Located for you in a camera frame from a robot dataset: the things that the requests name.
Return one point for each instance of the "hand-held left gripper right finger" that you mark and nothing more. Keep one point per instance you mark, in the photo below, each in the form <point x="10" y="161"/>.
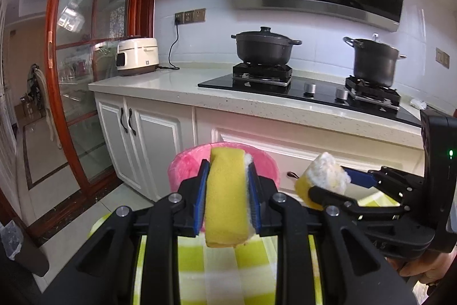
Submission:
<point x="254" y="197"/>

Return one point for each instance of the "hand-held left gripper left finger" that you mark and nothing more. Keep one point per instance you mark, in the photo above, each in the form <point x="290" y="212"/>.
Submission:
<point x="200" y="197"/>

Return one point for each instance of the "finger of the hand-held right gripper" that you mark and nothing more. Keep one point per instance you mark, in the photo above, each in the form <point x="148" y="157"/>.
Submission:
<point x="360" y="178"/>
<point x="375" y="214"/>

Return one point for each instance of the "yellow sponge with frayed white pad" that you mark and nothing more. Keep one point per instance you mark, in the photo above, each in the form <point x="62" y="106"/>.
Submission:
<point x="326" y="171"/>

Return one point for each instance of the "bin with pink bag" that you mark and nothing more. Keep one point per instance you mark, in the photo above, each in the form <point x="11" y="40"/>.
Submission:
<point x="185" y="165"/>

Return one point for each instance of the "person's right hand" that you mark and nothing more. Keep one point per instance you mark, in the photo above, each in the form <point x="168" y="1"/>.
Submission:
<point x="435" y="265"/>

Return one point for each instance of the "white kitchen cabinet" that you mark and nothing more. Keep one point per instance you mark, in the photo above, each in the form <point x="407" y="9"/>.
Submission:
<point x="157" y="147"/>

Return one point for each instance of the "white rag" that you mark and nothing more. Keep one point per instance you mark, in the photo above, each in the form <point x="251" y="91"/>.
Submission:
<point x="417" y="104"/>

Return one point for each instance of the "green checkered tablecloth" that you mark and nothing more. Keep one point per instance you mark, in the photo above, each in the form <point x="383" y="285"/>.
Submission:
<point x="228" y="276"/>

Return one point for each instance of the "black gas stove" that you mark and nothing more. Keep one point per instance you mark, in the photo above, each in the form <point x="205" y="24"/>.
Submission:
<point x="321" y="96"/>

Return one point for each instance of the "tall black pot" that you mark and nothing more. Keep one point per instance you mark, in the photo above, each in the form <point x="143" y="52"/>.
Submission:
<point x="375" y="62"/>

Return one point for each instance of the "red framed glass door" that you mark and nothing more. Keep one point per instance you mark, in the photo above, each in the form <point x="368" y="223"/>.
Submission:
<point x="82" y="112"/>

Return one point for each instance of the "wide black pot with lid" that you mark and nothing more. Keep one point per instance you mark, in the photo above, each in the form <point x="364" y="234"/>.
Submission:
<point x="266" y="47"/>

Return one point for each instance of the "white rice cooker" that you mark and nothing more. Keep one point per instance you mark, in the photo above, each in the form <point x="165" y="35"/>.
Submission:
<point x="137" y="56"/>

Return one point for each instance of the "dark brown box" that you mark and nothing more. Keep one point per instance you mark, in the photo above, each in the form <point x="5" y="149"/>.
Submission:
<point x="34" y="256"/>

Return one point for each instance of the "white dining chair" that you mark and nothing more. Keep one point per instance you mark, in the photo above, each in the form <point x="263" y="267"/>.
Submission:
<point x="44" y="90"/>

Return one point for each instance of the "clear plastic bag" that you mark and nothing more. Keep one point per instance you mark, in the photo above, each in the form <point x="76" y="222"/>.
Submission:
<point x="10" y="240"/>

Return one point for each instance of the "cardboard box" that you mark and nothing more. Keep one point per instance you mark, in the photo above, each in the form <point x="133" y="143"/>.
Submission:
<point x="28" y="106"/>

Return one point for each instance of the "dark clothes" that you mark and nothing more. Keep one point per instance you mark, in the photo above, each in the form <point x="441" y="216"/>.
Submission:
<point x="34" y="87"/>

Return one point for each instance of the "white panelled wardrobe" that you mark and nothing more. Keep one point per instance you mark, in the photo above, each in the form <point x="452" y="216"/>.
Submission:
<point x="7" y="112"/>

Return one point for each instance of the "gold wall switch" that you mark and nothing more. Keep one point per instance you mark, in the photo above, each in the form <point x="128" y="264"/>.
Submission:
<point x="442" y="58"/>

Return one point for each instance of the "gold wall socket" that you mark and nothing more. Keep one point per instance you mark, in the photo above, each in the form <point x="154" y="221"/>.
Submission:
<point x="194" y="16"/>

